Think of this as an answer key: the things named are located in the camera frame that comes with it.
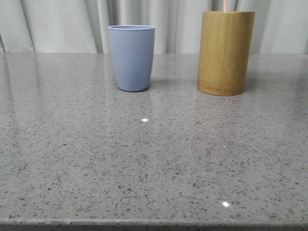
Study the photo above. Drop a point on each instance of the blue plastic cup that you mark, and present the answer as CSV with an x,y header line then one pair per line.
x,y
132,50

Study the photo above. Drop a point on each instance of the pink chopstick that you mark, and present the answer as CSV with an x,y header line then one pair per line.
x,y
225,6

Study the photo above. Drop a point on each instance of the bamboo cylinder holder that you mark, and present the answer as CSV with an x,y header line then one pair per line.
x,y
224,52

